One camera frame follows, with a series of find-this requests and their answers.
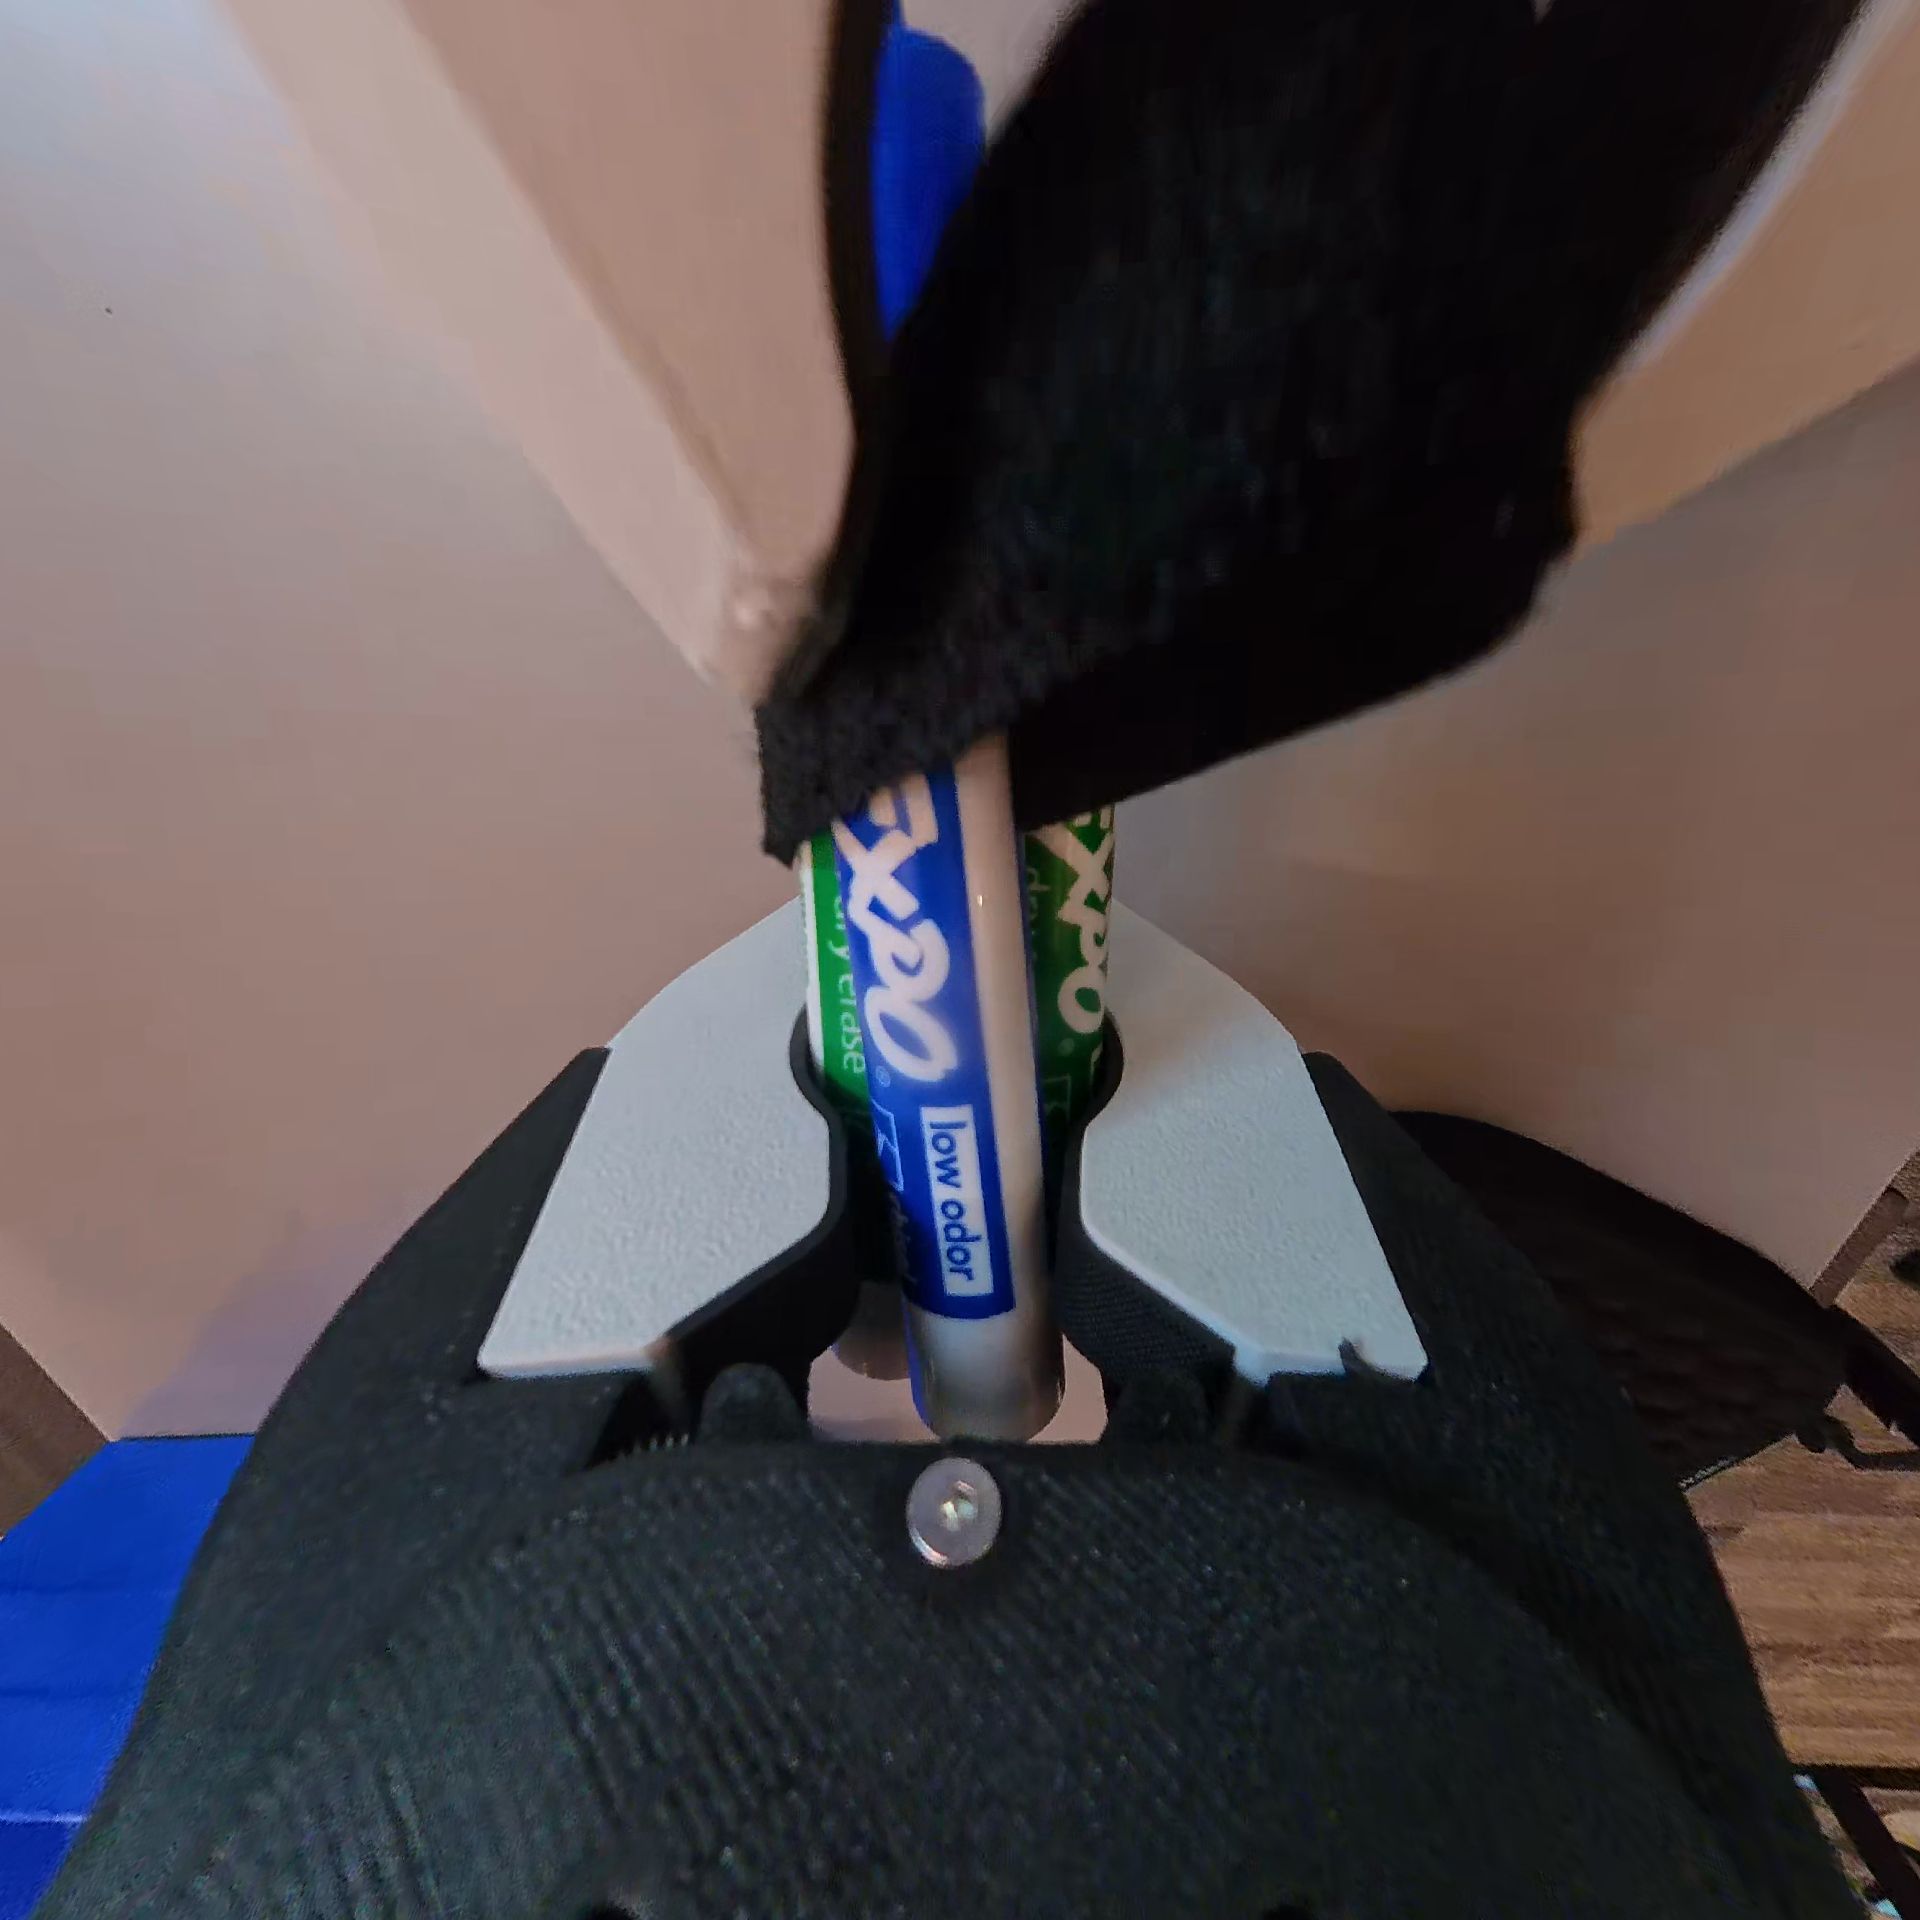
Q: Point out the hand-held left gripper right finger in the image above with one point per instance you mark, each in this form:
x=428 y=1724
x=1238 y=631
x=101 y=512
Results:
x=1227 y=1187

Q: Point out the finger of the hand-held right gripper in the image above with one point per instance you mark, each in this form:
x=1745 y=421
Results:
x=1830 y=300
x=597 y=226

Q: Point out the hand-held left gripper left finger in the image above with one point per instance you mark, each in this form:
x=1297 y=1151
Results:
x=673 y=1187

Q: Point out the green dry-erase marker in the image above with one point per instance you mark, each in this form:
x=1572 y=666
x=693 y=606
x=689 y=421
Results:
x=1071 y=960
x=826 y=973

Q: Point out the blue plastic bin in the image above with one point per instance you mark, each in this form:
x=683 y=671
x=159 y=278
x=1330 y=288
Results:
x=90 y=1622

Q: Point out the blue dry-erase marker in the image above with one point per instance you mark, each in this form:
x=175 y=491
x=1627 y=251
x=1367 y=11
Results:
x=961 y=1199

